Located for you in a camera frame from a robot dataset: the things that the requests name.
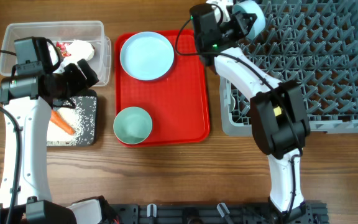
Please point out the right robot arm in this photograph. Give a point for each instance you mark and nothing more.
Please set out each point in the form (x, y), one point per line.
(279, 121)

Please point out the white rice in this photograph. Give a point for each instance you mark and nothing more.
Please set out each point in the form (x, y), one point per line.
(73, 119)

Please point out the red serving tray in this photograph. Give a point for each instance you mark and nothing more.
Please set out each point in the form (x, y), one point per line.
(177, 102)

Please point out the orange carrot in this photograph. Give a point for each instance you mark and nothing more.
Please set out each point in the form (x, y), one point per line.
(61, 123)

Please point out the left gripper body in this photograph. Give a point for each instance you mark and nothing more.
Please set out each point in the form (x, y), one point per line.
(71, 83)

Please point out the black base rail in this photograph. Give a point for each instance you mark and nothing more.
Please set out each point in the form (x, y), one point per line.
(248, 213)

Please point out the red snack wrapper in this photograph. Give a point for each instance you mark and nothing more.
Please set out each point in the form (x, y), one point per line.
(62, 46)

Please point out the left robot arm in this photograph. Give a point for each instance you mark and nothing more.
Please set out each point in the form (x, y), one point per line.
(26, 100)

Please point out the clear plastic bin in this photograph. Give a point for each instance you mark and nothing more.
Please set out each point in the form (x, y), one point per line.
(67, 31)

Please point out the large light blue plate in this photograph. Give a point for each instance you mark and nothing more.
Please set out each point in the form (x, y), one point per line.
(147, 56)

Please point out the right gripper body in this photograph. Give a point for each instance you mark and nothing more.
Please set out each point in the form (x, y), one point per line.
(244, 22)

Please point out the green bowl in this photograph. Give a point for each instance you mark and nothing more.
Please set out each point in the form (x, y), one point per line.
(132, 125)

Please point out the grey dishwasher rack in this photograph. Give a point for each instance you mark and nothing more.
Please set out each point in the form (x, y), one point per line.
(314, 43)

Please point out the white tissue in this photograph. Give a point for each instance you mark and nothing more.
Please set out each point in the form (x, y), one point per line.
(78, 50)

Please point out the black waste tray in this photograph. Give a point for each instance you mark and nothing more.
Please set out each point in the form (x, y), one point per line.
(87, 118)

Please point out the small light blue bowl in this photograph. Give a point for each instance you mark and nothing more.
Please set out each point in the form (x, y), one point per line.
(251, 8)

